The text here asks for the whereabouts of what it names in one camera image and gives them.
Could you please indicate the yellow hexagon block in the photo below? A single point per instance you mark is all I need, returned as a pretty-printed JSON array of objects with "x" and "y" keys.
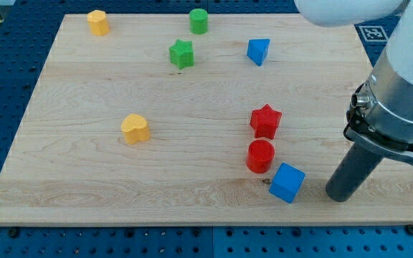
[{"x": 98, "y": 22}]

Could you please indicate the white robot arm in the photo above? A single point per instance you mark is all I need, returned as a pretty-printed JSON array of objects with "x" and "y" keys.
[{"x": 380, "y": 115}]

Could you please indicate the red star block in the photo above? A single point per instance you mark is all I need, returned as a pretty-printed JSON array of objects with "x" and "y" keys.
[{"x": 265, "y": 122}]

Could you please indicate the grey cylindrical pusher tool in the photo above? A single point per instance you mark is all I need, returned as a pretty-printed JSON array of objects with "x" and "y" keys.
[{"x": 353, "y": 170}]

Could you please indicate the yellow heart block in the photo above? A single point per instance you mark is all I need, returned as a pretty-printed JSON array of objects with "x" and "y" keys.
[{"x": 135, "y": 129}]

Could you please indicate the blue cube block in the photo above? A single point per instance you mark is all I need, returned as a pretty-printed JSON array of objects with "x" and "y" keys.
[{"x": 286, "y": 182}]

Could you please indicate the blue triangle block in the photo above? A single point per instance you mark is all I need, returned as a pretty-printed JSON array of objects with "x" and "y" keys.
[{"x": 257, "y": 50}]

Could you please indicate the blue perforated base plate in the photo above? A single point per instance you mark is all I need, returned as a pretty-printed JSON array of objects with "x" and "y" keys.
[{"x": 27, "y": 32}]

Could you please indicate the fiducial marker tag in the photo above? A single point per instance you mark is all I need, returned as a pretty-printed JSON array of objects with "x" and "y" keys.
[{"x": 372, "y": 33}]

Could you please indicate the red cylinder block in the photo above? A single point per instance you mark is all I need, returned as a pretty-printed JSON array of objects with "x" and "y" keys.
[{"x": 260, "y": 156}]

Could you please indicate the green star block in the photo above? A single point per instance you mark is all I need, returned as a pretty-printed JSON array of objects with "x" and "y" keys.
[{"x": 182, "y": 54}]

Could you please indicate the green cylinder block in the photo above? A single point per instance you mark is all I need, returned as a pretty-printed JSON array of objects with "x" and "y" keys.
[{"x": 198, "y": 21}]

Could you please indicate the wooden board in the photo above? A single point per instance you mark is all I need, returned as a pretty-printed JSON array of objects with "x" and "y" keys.
[{"x": 69, "y": 164}]

